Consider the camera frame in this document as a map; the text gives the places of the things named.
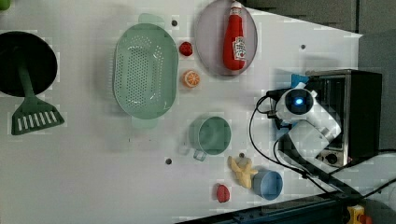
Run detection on blue glass oven door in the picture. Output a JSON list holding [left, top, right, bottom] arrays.
[[290, 74, 309, 89]]

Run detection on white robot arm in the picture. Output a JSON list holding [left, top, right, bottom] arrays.
[[276, 82, 356, 195]]

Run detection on black oven knobs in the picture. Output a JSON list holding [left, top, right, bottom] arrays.
[[325, 153, 338, 164]]

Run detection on green measuring cup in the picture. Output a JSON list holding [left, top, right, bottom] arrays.
[[188, 116, 232, 161]]

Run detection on orange slice toy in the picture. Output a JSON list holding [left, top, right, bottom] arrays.
[[181, 70, 201, 88]]

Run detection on red strawberry toy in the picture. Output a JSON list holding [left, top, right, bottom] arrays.
[[179, 42, 193, 56]]

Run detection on red ketchup bottle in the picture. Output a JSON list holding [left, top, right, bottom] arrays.
[[222, 1, 247, 71]]

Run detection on green perforated colander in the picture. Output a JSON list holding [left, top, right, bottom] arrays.
[[113, 13, 178, 129]]

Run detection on yellow banana toy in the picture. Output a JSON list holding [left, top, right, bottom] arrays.
[[228, 156, 258, 189]]

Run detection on grey round plate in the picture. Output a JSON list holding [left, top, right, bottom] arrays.
[[194, 0, 258, 76]]

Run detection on red apple toy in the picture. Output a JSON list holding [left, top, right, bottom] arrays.
[[216, 185, 231, 203]]

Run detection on blue cup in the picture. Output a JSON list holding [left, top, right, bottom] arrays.
[[253, 170, 283, 201]]

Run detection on green slotted spatula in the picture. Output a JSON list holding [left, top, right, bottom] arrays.
[[11, 49, 64, 135]]

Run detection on black round pan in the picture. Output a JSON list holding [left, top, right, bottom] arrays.
[[0, 31, 58, 97]]

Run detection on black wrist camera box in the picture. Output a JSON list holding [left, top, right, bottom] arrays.
[[266, 89, 291, 130]]

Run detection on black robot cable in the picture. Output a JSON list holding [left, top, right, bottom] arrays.
[[247, 94, 396, 200]]

